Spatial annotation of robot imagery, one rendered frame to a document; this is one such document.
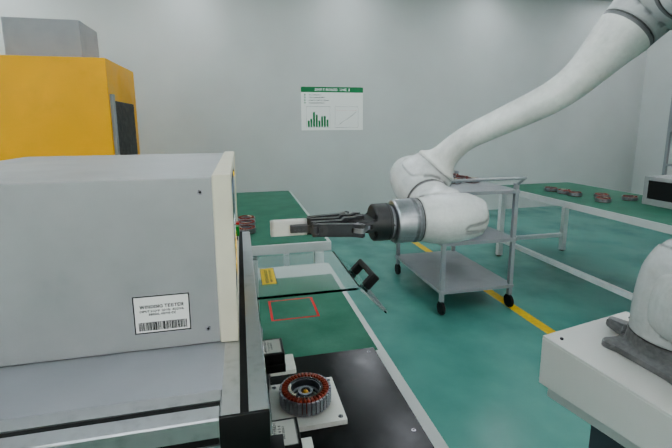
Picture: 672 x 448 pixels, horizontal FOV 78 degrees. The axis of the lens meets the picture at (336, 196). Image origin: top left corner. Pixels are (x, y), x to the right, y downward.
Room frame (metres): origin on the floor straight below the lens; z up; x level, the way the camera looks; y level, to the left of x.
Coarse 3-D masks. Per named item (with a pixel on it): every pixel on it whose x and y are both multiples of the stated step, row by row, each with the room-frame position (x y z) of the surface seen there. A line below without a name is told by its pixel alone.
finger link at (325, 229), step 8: (312, 224) 0.75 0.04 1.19; (320, 224) 0.75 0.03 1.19; (328, 224) 0.74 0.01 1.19; (336, 224) 0.74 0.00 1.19; (344, 224) 0.74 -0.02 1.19; (352, 224) 0.74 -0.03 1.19; (360, 224) 0.74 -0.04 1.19; (320, 232) 0.75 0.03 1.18; (328, 232) 0.75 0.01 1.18; (336, 232) 0.74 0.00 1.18; (344, 232) 0.74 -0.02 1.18; (352, 232) 0.75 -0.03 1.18
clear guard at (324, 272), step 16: (272, 256) 0.95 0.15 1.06; (288, 256) 0.95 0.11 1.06; (304, 256) 0.95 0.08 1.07; (320, 256) 0.95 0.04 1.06; (336, 256) 0.95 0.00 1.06; (256, 272) 0.85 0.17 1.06; (288, 272) 0.84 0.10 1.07; (304, 272) 0.84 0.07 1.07; (320, 272) 0.84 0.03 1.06; (336, 272) 0.84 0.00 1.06; (352, 272) 0.90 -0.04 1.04; (256, 288) 0.76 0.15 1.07; (272, 288) 0.76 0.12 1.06; (288, 288) 0.76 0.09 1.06; (304, 288) 0.76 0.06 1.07; (320, 288) 0.76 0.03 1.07; (336, 288) 0.76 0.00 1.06; (352, 288) 0.76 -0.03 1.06
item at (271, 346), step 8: (264, 344) 0.81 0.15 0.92; (272, 344) 0.81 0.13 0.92; (280, 344) 0.81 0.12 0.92; (264, 352) 0.78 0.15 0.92; (272, 352) 0.78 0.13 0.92; (280, 352) 0.78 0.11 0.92; (272, 360) 0.77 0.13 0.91; (280, 360) 0.77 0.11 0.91; (288, 360) 0.81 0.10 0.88; (272, 368) 0.77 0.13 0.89; (280, 368) 0.77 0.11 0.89; (288, 368) 0.78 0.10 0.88
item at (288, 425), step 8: (272, 424) 0.58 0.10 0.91; (280, 424) 0.58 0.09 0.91; (288, 424) 0.58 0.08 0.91; (296, 424) 0.58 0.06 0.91; (280, 432) 0.56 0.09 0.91; (288, 432) 0.56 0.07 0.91; (296, 432) 0.56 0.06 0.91; (288, 440) 0.55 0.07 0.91; (296, 440) 0.55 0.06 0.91; (304, 440) 0.59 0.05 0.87
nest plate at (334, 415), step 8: (280, 384) 0.87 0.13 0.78; (272, 392) 0.85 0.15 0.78; (296, 392) 0.85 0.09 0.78; (336, 392) 0.84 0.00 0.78; (272, 400) 0.82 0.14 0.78; (336, 400) 0.82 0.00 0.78; (272, 408) 0.79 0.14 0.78; (280, 408) 0.79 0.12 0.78; (328, 408) 0.79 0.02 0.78; (336, 408) 0.79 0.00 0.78; (272, 416) 0.77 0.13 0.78; (280, 416) 0.77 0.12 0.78; (288, 416) 0.77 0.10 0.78; (296, 416) 0.77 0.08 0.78; (312, 416) 0.77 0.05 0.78; (320, 416) 0.77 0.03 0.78; (328, 416) 0.77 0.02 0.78; (336, 416) 0.77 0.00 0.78; (344, 416) 0.77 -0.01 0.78; (304, 424) 0.74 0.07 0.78; (312, 424) 0.74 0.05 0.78; (320, 424) 0.75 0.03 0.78; (328, 424) 0.75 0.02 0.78; (336, 424) 0.75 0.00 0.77; (344, 424) 0.76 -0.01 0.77
